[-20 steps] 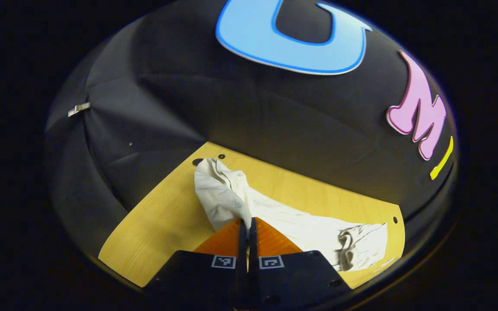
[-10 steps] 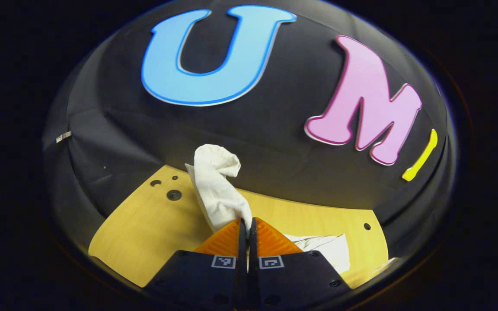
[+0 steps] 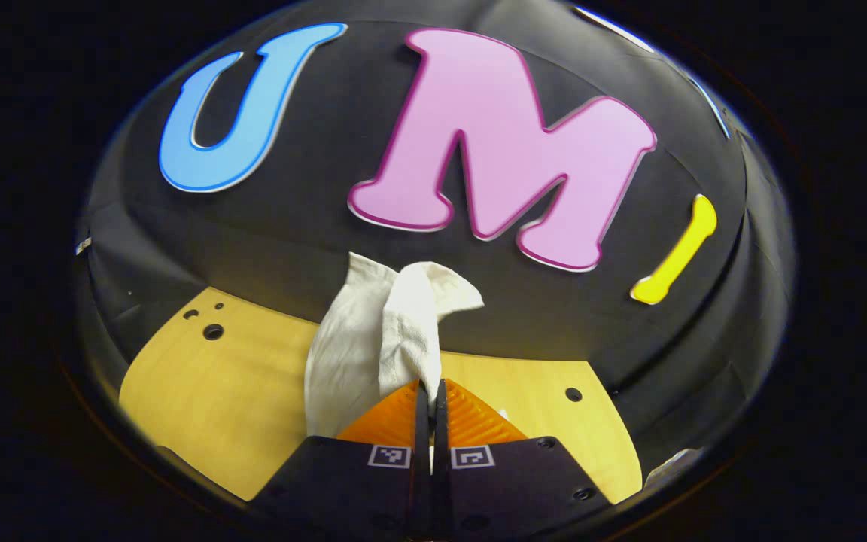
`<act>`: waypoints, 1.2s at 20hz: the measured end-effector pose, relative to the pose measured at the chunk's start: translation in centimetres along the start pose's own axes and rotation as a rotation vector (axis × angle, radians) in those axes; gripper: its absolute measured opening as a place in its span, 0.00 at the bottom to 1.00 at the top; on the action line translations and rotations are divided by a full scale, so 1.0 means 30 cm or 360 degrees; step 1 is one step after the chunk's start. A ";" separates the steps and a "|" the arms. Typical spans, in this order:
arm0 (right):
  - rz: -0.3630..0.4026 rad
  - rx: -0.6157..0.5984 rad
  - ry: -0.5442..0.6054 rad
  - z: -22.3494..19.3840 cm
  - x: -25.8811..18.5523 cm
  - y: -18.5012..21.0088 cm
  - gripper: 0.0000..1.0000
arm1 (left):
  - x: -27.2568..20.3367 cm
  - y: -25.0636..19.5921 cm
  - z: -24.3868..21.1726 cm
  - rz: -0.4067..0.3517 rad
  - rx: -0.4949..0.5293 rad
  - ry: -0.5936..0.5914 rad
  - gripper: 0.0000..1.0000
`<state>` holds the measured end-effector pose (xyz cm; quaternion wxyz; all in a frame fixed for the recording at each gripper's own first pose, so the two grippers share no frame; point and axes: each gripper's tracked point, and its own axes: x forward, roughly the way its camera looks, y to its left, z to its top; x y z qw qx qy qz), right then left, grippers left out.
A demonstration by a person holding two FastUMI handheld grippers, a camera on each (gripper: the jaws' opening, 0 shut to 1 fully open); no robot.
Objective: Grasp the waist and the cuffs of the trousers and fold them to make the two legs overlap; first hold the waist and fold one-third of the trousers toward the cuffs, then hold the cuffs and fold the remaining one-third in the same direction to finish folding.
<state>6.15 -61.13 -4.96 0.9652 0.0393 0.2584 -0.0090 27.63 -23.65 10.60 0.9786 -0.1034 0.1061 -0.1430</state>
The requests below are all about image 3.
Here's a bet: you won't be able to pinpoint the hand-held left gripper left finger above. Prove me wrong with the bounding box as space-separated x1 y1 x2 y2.
249 379 433 540

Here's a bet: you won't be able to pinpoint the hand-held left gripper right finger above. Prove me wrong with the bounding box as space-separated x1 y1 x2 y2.
433 378 616 540

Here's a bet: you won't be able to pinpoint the white jeans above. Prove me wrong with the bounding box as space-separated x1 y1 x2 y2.
304 252 485 440

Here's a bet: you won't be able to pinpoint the black backdrop cloth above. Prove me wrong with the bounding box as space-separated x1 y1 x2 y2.
76 0 796 483

